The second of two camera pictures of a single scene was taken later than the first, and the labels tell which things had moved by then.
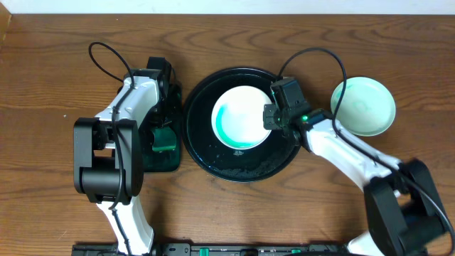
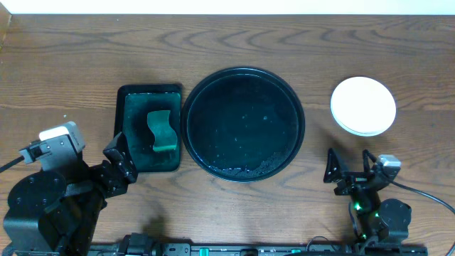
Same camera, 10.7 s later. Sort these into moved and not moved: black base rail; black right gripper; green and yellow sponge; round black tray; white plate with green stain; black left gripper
Moved: black left gripper; white plate with green stain; black right gripper
Not moved: round black tray; black base rail; green and yellow sponge
